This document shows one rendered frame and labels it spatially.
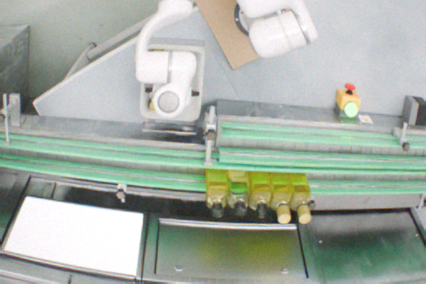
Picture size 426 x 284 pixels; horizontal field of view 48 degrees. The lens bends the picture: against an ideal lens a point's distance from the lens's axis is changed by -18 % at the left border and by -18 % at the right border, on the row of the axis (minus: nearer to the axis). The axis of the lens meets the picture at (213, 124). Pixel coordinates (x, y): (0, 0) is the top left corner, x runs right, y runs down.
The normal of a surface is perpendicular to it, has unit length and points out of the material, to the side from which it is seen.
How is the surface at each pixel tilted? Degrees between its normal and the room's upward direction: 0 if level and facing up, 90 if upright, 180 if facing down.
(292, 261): 90
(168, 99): 15
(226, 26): 1
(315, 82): 0
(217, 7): 1
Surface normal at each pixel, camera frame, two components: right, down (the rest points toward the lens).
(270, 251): 0.07, -0.91
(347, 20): 0.02, 0.40
